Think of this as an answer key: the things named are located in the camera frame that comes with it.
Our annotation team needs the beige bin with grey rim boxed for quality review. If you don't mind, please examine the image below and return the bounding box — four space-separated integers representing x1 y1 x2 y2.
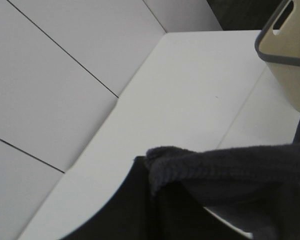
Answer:
254 0 300 112

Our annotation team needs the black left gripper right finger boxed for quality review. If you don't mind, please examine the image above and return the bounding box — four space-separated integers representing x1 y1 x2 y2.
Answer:
154 183 247 240

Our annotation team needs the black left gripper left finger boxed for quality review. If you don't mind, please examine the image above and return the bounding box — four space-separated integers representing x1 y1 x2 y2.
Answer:
63 156 155 240

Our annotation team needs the dark grey towel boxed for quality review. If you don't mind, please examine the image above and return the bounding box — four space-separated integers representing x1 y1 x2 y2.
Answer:
144 119 300 240

